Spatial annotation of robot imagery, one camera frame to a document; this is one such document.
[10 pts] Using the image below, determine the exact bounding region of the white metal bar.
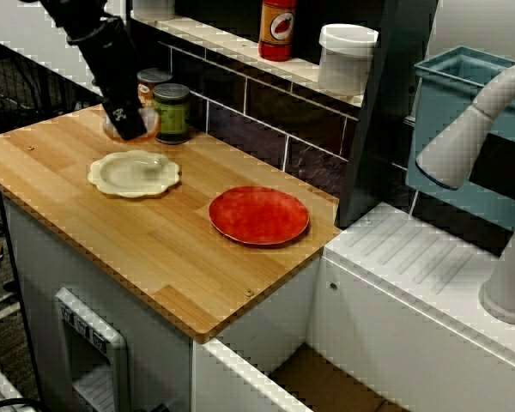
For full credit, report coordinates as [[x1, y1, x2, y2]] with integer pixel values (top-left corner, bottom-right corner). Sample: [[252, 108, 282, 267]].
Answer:
[[0, 300, 22, 330]]

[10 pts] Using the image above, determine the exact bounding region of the red round plate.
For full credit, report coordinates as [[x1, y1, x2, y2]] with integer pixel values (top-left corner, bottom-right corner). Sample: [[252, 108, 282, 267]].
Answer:
[[208, 185, 311, 248]]

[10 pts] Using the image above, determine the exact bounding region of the grey toy faucet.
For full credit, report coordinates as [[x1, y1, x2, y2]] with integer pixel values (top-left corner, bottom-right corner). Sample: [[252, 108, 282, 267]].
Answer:
[[414, 58, 515, 325]]

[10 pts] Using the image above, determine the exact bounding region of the white toy sink unit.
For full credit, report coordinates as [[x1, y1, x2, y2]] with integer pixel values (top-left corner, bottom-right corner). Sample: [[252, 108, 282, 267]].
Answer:
[[191, 201, 515, 412]]

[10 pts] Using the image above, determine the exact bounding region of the orange toy beans can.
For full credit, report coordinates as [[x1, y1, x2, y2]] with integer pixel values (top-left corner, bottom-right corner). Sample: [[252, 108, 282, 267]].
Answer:
[[136, 68, 173, 111]]

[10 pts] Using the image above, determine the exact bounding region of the green toy peas can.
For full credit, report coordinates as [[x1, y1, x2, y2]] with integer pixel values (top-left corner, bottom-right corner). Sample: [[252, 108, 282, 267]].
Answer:
[[152, 83, 191, 145]]

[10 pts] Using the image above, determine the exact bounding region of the white lidded plastic tub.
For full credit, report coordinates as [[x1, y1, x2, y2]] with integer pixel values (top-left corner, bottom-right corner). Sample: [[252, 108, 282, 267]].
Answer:
[[317, 23, 379, 96]]

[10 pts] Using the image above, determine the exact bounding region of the black floor cable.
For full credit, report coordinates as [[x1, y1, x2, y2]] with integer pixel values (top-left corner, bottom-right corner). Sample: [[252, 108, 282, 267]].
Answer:
[[0, 397, 42, 412]]

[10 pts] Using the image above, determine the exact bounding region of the grey toy dishwasher panel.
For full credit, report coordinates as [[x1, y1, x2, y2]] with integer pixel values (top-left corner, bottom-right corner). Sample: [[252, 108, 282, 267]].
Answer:
[[53, 287, 130, 412]]

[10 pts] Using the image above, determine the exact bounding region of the red hot sauce bottle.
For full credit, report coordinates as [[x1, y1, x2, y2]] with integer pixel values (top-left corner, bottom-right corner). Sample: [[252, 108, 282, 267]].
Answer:
[[257, 0, 298, 61]]

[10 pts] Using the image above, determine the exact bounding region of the cream scalloped plate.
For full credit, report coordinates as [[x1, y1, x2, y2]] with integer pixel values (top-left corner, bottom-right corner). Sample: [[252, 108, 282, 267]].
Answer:
[[87, 149, 182, 199]]

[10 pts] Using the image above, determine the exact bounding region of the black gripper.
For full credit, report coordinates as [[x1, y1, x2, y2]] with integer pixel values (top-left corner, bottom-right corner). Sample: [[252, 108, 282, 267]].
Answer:
[[68, 19, 148, 142]]

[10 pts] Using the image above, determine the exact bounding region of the teal plastic bin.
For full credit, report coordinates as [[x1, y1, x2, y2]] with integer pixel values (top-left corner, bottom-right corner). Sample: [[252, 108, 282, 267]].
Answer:
[[405, 45, 515, 227]]

